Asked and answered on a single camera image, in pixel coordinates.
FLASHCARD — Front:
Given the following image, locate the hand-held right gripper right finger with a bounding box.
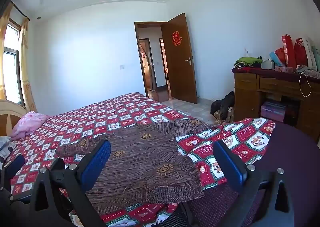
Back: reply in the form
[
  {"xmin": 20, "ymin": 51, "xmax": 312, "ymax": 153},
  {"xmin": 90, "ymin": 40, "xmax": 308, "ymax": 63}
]
[{"xmin": 213, "ymin": 139, "xmax": 296, "ymax": 227}]

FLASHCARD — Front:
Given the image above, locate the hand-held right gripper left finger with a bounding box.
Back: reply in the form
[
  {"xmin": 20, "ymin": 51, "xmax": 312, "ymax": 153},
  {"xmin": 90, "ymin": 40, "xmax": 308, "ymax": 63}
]
[{"xmin": 29, "ymin": 139, "xmax": 112, "ymax": 227}]

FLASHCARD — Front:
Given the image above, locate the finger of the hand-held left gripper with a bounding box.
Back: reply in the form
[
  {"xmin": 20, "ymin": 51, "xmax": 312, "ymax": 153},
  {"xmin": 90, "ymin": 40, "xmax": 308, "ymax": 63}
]
[{"xmin": 4, "ymin": 154, "xmax": 26, "ymax": 182}]

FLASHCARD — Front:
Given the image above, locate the brown knitted sweater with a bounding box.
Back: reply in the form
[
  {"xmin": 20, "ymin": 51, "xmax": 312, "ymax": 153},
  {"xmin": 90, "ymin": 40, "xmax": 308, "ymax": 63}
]
[{"xmin": 55, "ymin": 116, "xmax": 218, "ymax": 215}]

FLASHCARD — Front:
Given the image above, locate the folded clothes pile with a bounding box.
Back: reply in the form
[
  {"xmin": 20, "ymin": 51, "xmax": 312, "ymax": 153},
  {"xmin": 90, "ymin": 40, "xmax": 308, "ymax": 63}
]
[{"xmin": 231, "ymin": 56, "xmax": 263, "ymax": 73}]

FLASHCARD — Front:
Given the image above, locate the grey white cloth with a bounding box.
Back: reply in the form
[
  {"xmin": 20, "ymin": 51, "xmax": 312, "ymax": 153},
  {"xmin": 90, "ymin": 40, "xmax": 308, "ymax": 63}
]
[{"xmin": 0, "ymin": 136, "xmax": 17, "ymax": 165}]

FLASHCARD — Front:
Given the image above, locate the red checked printed blanket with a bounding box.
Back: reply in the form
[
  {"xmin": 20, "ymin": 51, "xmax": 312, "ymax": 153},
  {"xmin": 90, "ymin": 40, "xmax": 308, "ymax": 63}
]
[{"xmin": 5, "ymin": 92, "xmax": 277, "ymax": 227}]

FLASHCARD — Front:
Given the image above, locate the pink pillow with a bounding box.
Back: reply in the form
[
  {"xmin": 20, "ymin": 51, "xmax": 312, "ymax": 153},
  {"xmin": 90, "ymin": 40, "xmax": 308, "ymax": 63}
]
[{"xmin": 10, "ymin": 111, "xmax": 50, "ymax": 140}]

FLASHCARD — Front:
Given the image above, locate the wooden headboard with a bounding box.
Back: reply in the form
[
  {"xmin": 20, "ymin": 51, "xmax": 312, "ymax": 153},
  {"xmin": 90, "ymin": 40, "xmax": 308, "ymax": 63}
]
[{"xmin": 0, "ymin": 100, "xmax": 27, "ymax": 137}]

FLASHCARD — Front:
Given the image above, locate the dark bag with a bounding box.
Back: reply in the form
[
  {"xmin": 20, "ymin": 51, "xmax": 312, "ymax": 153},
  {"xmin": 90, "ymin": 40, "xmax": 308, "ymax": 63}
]
[{"xmin": 210, "ymin": 91, "xmax": 235, "ymax": 125}]

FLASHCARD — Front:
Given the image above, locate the purple cardboard box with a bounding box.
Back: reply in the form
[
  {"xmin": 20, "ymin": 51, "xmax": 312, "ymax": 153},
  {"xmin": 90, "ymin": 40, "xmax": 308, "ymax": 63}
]
[{"xmin": 260, "ymin": 101, "xmax": 287, "ymax": 122}]

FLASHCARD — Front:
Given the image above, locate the brown wooden desk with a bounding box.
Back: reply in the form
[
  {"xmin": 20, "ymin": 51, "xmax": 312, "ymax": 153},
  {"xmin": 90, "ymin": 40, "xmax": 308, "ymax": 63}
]
[{"xmin": 234, "ymin": 68, "xmax": 320, "ymax": 142}]

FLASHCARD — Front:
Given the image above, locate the window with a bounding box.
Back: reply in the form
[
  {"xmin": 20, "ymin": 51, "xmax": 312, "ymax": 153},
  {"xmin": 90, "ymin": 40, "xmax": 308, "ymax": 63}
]
[{"xmin": 2, "ymin": 23, "xmax": 25, "ymax": 106}]

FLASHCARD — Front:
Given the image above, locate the yellow curtain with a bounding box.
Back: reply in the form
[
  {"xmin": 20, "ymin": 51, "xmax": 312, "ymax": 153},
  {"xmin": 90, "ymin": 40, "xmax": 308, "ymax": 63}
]
[
  {"xmin": 0, "ymin": 2, "xmax": 13, "ymax": 50},
  {"xmin": 20, "ymin": 17, "xmax": 38, "ymax": 113}
]

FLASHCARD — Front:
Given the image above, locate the brown wooden door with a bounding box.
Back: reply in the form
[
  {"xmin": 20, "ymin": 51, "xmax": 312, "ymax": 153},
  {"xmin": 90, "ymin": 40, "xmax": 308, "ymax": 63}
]
[{"xmin": 161, "ymin": 13, "xmax": 198, "ymax": 105}]

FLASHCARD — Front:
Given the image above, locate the light blue gift bag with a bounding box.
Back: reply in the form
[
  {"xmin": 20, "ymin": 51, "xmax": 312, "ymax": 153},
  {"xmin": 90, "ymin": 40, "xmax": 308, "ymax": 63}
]
[{"xmin": 269, "ymin": 52, "xmax": 282, "ymax": 66}]

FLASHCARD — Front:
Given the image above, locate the small red gift bag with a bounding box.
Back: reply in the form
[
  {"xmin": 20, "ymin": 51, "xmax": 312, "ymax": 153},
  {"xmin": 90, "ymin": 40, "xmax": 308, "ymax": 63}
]
[{"xmin": 275, "ymin": 48, "xmax": 286, "ymax": 66}]

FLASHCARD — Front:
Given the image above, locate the grey patterned cloth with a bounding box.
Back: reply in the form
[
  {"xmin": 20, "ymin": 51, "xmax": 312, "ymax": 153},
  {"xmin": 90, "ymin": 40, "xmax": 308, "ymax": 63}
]
[{"xmin": 300, "ymin": 69, "xmax": 320, "ymax": 79}]

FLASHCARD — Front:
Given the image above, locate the tall red gift bag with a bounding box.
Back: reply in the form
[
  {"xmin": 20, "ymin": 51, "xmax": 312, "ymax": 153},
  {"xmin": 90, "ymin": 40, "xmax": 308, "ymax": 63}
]
[{"xmin": 281, "ymin": 35, "xmax": 297, "ymax": 69}]

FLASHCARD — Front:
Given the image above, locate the red paper door decoration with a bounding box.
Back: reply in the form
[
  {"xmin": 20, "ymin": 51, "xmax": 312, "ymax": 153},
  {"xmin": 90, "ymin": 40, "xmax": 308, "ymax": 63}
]
[{"xmin": 171, "ymin": 31, "xmax": 182, "ymax": 47}]

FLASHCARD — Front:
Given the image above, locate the white patterned gift bag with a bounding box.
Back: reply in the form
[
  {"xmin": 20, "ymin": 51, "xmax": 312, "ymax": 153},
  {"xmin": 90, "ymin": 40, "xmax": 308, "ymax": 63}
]
[{"xmin": 304, "ymin": 38, "xmax": 318, "ymax": 71}]

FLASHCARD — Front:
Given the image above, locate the black curtain rod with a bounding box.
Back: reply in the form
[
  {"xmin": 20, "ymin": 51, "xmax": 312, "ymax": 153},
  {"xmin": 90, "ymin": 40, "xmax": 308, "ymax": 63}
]
[{"xmin": 12, "ymin": 2, "xmax": 30, "ymax": 21}]

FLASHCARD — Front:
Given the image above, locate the white cable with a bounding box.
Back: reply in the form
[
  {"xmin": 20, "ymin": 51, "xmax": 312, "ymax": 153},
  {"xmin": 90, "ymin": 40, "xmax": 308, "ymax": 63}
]
[{"xmin": 299, "ymin": 71, "xmax": 312, "ymax": 98}]

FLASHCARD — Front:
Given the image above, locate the brown door frame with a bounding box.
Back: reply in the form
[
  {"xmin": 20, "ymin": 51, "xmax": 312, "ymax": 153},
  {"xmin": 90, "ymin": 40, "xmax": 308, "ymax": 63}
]
[{"xmin": 134, "ymin": 21, "xmax": 173, "ymax": 100}]

